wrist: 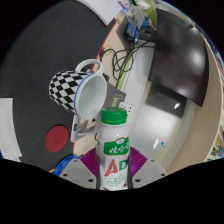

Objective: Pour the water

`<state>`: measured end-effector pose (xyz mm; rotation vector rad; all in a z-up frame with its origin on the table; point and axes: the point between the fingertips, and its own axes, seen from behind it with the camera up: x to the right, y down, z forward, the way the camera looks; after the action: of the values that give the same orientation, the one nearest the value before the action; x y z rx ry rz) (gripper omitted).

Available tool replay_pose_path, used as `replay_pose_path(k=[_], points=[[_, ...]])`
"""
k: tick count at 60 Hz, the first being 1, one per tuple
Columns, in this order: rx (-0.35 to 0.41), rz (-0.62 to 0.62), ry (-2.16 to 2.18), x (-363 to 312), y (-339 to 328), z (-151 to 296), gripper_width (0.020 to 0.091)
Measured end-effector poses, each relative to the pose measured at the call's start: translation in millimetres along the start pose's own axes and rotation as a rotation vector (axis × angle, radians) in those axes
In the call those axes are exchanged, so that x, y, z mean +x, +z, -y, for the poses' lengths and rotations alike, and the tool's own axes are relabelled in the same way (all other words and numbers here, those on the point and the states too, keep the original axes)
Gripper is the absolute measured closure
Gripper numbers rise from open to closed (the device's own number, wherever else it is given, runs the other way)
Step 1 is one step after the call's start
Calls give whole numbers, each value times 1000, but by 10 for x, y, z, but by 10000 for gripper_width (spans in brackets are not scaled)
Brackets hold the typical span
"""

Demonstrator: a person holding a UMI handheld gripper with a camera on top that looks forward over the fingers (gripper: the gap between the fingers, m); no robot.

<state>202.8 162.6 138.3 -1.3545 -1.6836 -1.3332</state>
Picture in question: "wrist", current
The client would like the black computer monitor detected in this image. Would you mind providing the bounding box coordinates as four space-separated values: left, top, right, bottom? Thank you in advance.
148 8 210 108

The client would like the flat round red coaster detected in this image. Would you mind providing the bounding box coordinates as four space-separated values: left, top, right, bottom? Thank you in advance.
44 124 70 153

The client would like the white wall socket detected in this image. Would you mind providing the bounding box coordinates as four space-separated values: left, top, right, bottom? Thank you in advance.
119 102 136 118

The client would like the white green-capped drink bottle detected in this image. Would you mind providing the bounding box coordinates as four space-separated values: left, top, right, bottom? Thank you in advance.
95 107 131 192

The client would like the grey metal laptop stand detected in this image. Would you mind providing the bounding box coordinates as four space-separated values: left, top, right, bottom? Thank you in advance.
69 83 128 144

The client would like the small blue device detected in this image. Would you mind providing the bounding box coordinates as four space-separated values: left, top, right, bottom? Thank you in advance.
124 23 140 43

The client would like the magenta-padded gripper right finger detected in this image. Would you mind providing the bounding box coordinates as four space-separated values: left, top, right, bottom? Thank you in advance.
126 146 169 190

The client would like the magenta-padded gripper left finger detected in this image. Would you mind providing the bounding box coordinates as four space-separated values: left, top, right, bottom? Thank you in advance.
58 147 101 190

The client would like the blue coiled cable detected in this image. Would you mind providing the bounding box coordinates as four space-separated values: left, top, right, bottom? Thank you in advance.
53 154 81 177

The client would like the white paper sheet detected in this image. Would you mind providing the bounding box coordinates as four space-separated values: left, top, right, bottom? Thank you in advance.
0 97 23 163

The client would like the black desk mat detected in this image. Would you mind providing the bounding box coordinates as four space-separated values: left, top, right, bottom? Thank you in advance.
0 0 118 171

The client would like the black cable bundle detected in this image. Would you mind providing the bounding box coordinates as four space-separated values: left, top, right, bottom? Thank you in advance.
99 39 158 81

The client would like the black-white checkered mug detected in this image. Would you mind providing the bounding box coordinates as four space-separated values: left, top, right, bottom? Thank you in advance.
48 58 109 121

